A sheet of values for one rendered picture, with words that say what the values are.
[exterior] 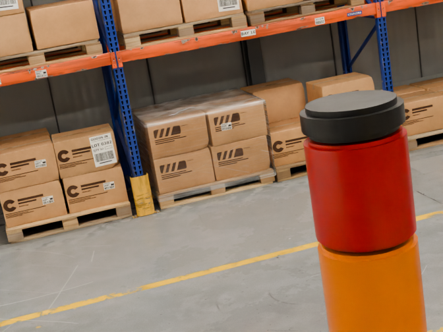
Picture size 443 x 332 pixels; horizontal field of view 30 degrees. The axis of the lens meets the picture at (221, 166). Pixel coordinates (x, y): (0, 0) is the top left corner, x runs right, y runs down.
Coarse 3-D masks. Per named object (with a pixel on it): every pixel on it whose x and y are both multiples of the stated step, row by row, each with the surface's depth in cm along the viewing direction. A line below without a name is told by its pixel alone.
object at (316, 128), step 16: (336, 96) 41; (352, 96) 40; (368, 96) 40; (384, 96) 39; (304, 112) 40; (320, 112) 38; (336, 112) 38; (352, 112) 38; (368, 112) 38; (384, 112) 38; (400, 112) 38; (304, 128) 39; (320, 128) 38; (336, 128) 38; (352, 128) 37; (368, 128) 37; (384, 128) 38
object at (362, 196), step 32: (320, 160) 39; (352, 160) 38; (384, 160) 38; (320, 192) 39; (352, 192) 38; (384, 192) 38; (320, 224) 40; (352, 224) 39; (384, 224) 39; (416, 224) 41
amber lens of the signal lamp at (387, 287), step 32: (320, 256) 41; (352, 256) 40; (384, 256) 39; (416, 256) 40; (352, 288) 40; (384, 288) 39; (416, 288) 40; (352, 320) 40; (384, 320) 40; (416, 320) 41
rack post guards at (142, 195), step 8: (144, 176) 795; (136, 184) 795; (144, 184) 797; (136, 192) 797; (144, 192) 799; (136, 200) 799; (144, 200) 800; (152, 200) 805; (136, 208) 802; (144, 208) 802; (152, 208) 805; (136, 216) 805
